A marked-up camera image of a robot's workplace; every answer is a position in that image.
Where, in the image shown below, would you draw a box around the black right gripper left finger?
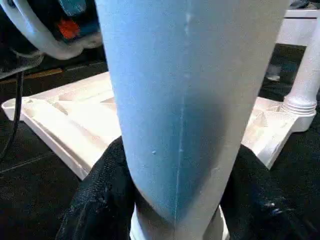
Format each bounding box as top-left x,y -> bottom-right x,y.
54,135 -> 137,240

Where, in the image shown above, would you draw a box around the black work mat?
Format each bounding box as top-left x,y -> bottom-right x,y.
0,44 -> 320,240

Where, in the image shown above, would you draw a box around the white plastic table leg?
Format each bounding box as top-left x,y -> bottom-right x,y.
94,0 -> 292,240
281,29 -> 320,117

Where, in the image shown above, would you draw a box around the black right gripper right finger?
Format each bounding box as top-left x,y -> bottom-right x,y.
219,144 -> 320,240

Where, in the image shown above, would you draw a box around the white glass-door cabinet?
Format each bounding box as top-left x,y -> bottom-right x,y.
275,7 -> 320,49

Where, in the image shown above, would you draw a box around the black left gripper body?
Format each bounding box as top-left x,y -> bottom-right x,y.
19,0 -> 103,49

